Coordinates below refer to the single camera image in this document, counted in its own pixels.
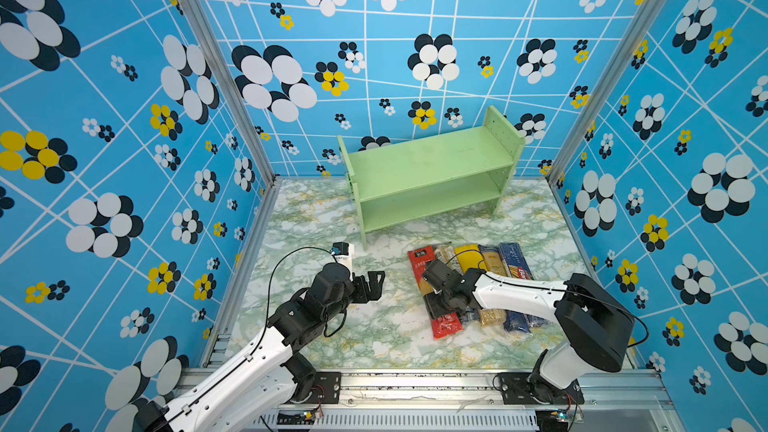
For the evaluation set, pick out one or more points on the dark blue Barilla spaghetti package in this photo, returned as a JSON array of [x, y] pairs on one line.
[[517, 267]]

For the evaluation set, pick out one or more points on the left green circuit board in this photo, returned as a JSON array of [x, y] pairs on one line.
[[299, 418]]

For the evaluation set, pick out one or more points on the green two-tier wooden shelf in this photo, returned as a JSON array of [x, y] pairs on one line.
[[419, 178]]

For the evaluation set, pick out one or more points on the green circuit board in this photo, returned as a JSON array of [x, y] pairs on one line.
[[299, 418], [554, 421]]

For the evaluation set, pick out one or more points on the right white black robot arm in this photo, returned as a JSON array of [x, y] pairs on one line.
[[597, 328]]

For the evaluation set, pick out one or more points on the yellow spaghetti package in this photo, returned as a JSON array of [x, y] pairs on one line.
[[470, 257]]

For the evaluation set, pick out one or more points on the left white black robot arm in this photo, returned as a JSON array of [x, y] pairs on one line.
[[270, 370]]

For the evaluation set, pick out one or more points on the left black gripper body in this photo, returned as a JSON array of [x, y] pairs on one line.
[[335, 310]]

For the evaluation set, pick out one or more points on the clear blue-label spaghetti package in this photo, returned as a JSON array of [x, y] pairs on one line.
[[445, 252]]

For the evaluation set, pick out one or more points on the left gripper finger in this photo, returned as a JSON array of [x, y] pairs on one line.
[[372, 279], [364, 292]]

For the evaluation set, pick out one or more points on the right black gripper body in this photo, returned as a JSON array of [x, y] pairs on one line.
[[445, 295]]

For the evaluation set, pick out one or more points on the red spaghetti package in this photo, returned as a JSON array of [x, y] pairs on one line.
[[443, 326]]

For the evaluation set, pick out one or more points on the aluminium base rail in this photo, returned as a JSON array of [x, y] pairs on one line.
[[469, 400]]

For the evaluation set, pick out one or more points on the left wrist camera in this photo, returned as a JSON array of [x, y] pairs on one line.
[[342, 252]]

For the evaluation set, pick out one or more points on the right green circuit board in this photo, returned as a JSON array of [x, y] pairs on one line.
[[554, 421]]

